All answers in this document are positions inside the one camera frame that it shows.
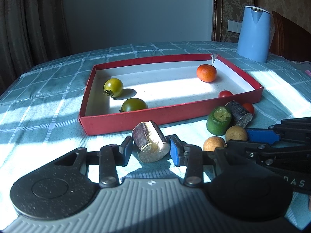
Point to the green tomato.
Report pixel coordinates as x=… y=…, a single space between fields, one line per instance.
x=113 y=87
x=133 y=104

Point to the dark wooden chair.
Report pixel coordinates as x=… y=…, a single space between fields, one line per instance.
x=290 y=40

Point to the red cardboard box tray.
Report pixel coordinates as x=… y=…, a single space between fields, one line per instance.
x=170 y=87

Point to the teal plaid tablecloth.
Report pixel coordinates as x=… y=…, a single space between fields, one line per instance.
x=39 y=111

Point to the purple sugarcane piece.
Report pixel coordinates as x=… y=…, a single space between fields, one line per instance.
x=151 y=144

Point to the blue kettle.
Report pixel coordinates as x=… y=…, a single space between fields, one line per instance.
x=254 y=37

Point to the brown patterned curtain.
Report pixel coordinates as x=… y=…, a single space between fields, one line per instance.
x=32 y=32

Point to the white wall switch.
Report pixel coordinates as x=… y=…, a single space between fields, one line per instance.
x=234 y=26

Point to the dark sugarcane piece right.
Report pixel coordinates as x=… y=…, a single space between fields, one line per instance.
x=240 y=116

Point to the wooden headboard frame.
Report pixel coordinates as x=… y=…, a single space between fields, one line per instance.
x=225 y=11

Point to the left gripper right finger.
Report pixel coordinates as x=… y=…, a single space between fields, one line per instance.
x=183 y=154

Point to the dark brown longan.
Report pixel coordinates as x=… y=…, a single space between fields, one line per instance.
x=236 y=133

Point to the green cucumber piece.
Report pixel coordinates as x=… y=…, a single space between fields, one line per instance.
x=218 y=120

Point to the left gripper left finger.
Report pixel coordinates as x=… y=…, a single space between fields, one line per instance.
x=111 y=156

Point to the orange tangerine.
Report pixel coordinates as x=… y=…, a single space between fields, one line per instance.
x=206 y=73

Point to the light brown longan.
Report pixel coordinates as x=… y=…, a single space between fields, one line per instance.
x=213 y=142

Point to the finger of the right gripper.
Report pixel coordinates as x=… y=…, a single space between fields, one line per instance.
x=260 y=153
x=258 y=135

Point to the red cherry tomato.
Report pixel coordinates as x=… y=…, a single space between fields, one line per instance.
x=225 y=93
x=249 y=107

